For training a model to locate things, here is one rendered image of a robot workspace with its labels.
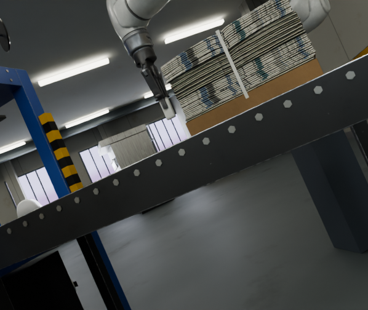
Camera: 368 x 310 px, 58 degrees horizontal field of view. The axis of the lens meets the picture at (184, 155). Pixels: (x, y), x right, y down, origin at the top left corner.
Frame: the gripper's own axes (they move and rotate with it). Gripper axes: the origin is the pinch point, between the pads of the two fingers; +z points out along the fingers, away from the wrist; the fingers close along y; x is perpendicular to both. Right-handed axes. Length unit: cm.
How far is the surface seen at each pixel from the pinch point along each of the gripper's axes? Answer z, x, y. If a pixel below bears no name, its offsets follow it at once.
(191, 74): -3.2, -14.7, -12.9
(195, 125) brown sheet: 10.0, -9.7, -12.9
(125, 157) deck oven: -47, 339, 603
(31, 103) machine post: -42, 79, 40
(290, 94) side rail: 14.2, -35.3, -28.3
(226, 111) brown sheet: 10.4, -19.3, -13.6
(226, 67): 0.0, -24.1, -13.8
